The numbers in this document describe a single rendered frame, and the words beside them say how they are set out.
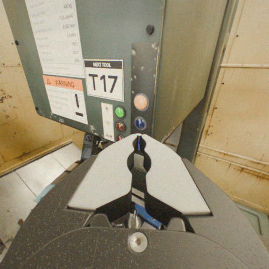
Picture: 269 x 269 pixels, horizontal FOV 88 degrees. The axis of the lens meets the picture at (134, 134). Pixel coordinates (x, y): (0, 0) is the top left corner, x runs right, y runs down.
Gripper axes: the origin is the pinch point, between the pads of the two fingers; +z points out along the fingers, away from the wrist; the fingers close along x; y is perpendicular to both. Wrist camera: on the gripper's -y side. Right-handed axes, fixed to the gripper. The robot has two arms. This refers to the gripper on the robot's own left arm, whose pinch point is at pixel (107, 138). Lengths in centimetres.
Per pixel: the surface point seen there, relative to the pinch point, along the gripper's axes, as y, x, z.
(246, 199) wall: 77, 98, 59
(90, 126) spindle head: -19.3, 10.8, -23.2
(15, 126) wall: 18, -99, 15
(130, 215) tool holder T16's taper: 12.5, 21.2, -23.7
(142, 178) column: 66, 7, 40
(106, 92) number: -28.5, 17.0, -24.2
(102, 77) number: -31.2, 16.2, -23.8
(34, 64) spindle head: -32.6, -7.9, -18.6
